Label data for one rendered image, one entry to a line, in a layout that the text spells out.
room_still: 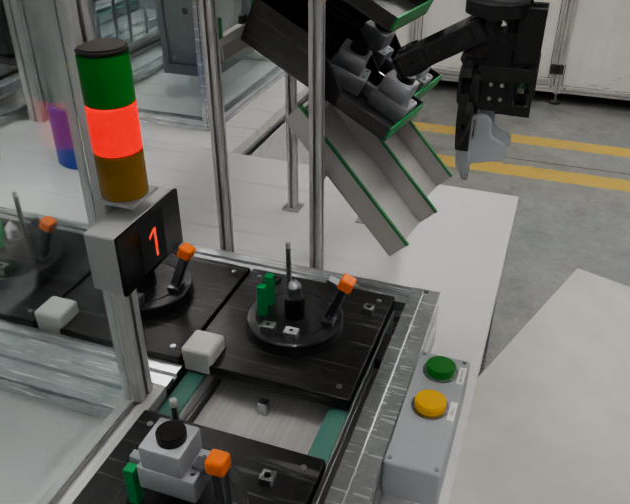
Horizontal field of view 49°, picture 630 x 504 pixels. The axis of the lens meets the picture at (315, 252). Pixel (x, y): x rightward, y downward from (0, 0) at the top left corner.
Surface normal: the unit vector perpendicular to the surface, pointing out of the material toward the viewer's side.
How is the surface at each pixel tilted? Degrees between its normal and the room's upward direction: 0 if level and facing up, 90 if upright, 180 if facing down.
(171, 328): 0
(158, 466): 90
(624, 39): 90
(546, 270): 0
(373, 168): 45
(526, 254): 0
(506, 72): 90
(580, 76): 90
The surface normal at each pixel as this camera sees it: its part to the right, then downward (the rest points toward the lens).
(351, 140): 0.62, -0.41
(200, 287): 0.00, -0.85
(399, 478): -0.33, 0.50
